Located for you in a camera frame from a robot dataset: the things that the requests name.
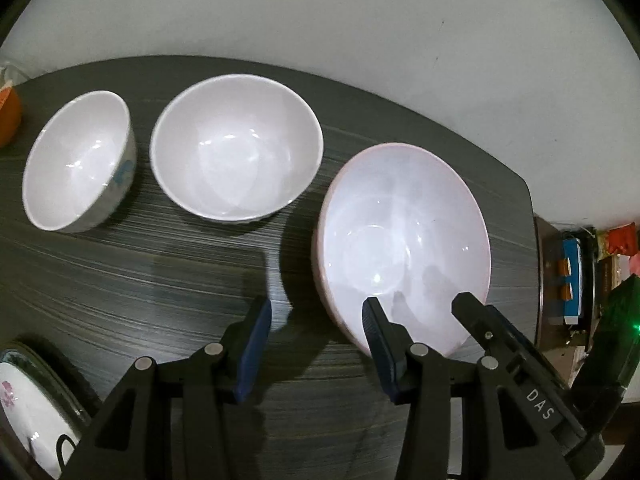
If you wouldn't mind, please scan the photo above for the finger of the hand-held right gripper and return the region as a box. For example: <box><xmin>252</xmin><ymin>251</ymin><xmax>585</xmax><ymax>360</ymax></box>
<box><xmin>451</xmin><ymin>292</ymin><xmax>587</xmax><ymax>442</ymax></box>

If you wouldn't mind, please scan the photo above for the white bowl with dark lettering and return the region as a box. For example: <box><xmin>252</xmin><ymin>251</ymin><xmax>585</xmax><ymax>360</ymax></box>
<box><xmin>149</xmin><ymin>74</ymin><xmax>324</xmax><ymax>224</ymax></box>

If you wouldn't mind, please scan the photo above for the large pink bowl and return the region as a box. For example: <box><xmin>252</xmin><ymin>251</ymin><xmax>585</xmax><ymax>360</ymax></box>
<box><xmin>311</xmin><ymin>143</ymin><xmax>491</xmax><ymax>359</ymax></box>

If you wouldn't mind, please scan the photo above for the orange cup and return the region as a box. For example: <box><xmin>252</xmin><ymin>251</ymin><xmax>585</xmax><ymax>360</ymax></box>
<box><xmin>0</xmin><ymin>85</ymin><xmax>23</xmax><ymax>148</ymax></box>

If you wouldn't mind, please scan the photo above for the black cable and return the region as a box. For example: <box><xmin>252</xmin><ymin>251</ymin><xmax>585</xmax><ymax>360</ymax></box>
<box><xmin>56</xmin><ymin>435</ymin><xmax>81</xmax><ymax>467</ymax></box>

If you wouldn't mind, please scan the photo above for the large blue floral plate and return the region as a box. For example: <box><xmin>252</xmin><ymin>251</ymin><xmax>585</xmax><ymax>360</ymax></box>
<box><xmin>0</xmin><ymin>341</ymin><xmax>96</xmax><ymax>480</ymax></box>

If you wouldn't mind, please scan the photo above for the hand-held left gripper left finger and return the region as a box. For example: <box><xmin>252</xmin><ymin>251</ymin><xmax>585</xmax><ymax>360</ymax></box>
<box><xmin>60</xmin><ymin>295</ymin><xmax>273</xmax><ymax>480</ymax></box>

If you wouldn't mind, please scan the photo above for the dark wooden side cabinet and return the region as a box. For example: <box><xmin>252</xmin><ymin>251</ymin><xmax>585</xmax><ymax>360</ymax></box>
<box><xmin>532</xmin><ymin>215</ymin><xmax>601</xmax><ymax>351</ymax></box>

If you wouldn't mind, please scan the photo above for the red bag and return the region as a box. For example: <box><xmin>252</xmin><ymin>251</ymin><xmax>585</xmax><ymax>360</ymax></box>
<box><xmin>597</xmin><ymin>225</ymin><xmax>640</xmax><ymax>261</ymax></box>

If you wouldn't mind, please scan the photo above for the white plate with pink flowers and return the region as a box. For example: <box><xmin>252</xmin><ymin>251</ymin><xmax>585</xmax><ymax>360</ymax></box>
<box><xmin>0</xmin><ymin>360</ymin><xmax>83</xmax><ymax>478</ymax></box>

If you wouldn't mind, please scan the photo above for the blue box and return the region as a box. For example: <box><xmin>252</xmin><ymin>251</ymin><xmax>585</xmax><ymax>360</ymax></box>
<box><xmin>557</xmin><ymin>237</ymin><xmax>586</xmax><ymax>326</ymax></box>

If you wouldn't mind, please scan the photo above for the white bowl with blue print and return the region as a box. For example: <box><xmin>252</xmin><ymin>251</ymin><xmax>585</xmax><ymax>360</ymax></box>
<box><xmin>22</xmin><ymin>90</ymin><xmax>137</xmax><ymax>234</ymax></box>

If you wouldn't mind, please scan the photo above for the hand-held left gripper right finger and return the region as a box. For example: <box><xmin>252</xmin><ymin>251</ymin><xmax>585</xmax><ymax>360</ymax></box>
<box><xmin>361</xmin><ymin>296</ymin><xmax>576</xmax><ymax>480</ymax></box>

